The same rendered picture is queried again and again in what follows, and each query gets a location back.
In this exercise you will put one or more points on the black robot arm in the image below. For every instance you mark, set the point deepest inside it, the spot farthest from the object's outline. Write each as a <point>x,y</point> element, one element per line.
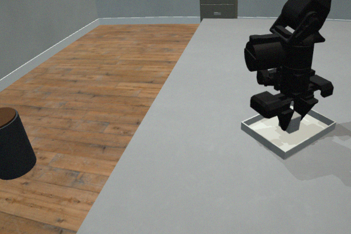
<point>283,48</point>

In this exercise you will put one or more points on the white tray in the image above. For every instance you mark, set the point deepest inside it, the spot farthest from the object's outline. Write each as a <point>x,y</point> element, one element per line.
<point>268,132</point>

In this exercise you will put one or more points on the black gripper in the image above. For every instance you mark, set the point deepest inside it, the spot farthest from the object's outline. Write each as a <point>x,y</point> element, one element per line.
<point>295,86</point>

